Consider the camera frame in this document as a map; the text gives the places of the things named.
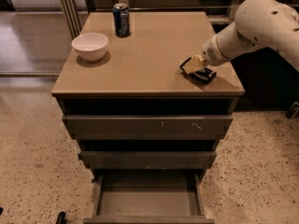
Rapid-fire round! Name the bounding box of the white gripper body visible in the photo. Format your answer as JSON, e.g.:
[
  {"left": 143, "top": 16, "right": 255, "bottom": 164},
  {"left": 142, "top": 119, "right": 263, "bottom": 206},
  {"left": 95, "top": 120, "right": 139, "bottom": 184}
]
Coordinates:
[{"left": 202, "top": 35, "right": 232, "bottom": 66}]

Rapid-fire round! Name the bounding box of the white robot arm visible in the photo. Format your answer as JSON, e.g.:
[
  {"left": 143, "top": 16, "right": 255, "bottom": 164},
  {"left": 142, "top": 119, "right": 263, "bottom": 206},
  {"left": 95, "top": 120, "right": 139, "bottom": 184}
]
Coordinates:
[{"left": 180, "top": 0, "right": 299, "bottom": 75}]

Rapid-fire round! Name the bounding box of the grey open bottom drawer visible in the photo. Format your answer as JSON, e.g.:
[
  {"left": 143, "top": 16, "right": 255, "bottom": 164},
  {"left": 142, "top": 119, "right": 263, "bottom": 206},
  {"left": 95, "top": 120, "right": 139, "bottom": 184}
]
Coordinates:
[{"left": 83, "top": 170, "right": 215, "bottom": 224}]

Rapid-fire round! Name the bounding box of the metal window frame post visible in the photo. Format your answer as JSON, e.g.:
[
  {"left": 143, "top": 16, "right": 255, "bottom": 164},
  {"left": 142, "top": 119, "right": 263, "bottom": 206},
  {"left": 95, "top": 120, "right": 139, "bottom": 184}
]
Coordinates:
[{"left": 59, "top": 0, "right": 81, "bottom": 38}]

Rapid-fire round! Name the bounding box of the grey top drawer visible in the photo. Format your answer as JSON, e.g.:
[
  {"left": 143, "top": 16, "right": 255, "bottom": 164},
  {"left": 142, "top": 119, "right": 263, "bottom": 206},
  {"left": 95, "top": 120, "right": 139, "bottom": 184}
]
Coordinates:
[{"left": 63, "top": 115, "right": 233, "bottom": 140}]

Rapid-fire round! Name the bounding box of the grey middle drawer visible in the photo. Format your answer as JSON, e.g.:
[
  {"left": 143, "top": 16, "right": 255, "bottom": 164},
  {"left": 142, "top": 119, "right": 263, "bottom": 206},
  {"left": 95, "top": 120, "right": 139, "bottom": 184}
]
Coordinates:
[{"left": 78, "top": 151, "right": 217, "bottom": 169}]

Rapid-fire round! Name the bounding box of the black object on floor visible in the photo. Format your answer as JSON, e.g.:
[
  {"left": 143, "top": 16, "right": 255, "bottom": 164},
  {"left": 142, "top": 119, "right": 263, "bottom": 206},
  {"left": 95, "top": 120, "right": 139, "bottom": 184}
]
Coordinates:
[{"left": 56, "top": 212, "right": 66, "bottom": 224}]

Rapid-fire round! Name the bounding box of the white ceramic bowl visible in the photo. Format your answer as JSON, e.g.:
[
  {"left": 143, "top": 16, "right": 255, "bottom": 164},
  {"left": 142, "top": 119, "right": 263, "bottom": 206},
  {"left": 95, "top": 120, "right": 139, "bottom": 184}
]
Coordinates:
[{"left": 71, "top": 33, "right": 108, "bottom": 63}]

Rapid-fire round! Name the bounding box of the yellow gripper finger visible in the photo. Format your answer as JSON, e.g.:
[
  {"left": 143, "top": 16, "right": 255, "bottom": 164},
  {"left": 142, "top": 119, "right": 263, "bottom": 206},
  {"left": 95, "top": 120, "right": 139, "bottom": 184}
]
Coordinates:
[{"left": 183, "top": 54, "right": 207, "bottom": 75}]

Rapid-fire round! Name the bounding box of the blue soda can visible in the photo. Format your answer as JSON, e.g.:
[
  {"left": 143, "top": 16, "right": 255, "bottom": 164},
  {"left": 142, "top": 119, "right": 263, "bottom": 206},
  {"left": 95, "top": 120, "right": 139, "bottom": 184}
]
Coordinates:
[{"left": 113, "top": 3, "right": 130, "bottom": 37}]

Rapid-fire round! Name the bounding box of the grey three-drawer cabinet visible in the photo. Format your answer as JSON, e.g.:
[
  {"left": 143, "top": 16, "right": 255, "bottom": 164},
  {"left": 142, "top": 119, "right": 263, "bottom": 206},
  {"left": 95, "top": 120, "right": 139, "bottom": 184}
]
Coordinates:
[{"left": 50, "top": 11, "right": 246, "bottom": 224}]

